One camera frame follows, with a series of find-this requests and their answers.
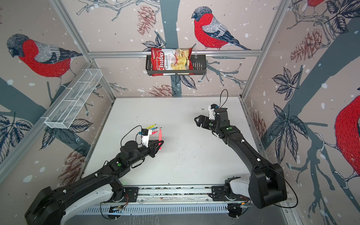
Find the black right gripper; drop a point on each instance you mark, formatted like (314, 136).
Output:
(206, 119)

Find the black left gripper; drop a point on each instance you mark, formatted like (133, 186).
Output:
(152, 147)

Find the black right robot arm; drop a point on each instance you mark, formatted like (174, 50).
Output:
(267, 185)

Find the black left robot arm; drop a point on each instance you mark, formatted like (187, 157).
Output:
(56, 206)

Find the red cassava chips bag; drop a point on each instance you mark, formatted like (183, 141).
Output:
(163, 59)

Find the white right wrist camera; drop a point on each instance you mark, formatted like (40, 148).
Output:
(211, 109)

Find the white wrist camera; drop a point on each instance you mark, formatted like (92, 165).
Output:
(211, 109)
(145, 135)

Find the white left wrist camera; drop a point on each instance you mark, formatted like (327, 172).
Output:
(145, 135)

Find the aluminium front rail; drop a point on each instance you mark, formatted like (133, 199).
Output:
(166, 194)

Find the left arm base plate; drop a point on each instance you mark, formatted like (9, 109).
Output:
(125, 195)

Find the black wire wall basket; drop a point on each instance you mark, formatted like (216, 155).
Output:
(198, 63)

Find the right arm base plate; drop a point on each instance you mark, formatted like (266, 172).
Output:
(223, 193)

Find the white mesh wall tray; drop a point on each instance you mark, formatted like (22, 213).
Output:
(67, 110)

